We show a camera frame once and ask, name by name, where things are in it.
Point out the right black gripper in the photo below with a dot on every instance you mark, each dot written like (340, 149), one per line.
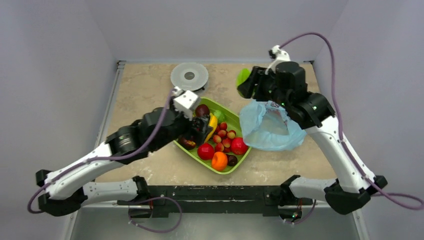
(253, 84)

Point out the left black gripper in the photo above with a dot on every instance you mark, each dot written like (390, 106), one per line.
(198, 138)

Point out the green fake leaf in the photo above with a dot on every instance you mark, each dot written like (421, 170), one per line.
(242, 76)

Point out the dark red yellow fake fruit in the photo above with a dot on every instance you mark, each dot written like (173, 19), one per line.
(187, 144)

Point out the dark fake grape bunch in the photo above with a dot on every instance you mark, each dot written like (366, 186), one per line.
(199, 127)

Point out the red fake pomegranate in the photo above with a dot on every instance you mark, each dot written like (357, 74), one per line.
(205, 151)

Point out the light blue plastic bag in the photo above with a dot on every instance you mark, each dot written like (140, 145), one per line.
(266, 126)

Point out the orange fake fruit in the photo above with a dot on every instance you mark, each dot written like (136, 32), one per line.
(219, 161)

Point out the red fake apple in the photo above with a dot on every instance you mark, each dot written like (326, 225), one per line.
(238, 147)

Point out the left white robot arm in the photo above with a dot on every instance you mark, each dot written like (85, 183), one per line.
(65, 191)

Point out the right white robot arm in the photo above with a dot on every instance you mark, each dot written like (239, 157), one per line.
(354, 184)

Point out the dark red fake mango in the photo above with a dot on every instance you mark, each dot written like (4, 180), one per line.
(202, 110)

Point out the green fake cabbage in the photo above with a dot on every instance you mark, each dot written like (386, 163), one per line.
(220, 116)

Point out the red fake cherry bunch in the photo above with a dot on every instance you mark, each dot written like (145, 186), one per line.
(223, 138)

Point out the dark brown fake fig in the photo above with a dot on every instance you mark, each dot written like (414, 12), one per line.
(232, 160)

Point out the white filament spool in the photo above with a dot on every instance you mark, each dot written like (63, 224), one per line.
(190, 76)

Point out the green plastic tray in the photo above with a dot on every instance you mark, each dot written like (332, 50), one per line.
(233, 122)

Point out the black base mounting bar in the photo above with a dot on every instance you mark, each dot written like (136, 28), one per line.
(266, 200)

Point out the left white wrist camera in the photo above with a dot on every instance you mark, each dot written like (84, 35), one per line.
(185, 101)

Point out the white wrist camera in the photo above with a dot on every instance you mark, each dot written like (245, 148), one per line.
(185, 101)
(278, 55)

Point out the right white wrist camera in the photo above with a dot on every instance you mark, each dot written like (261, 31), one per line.
(278, 55)

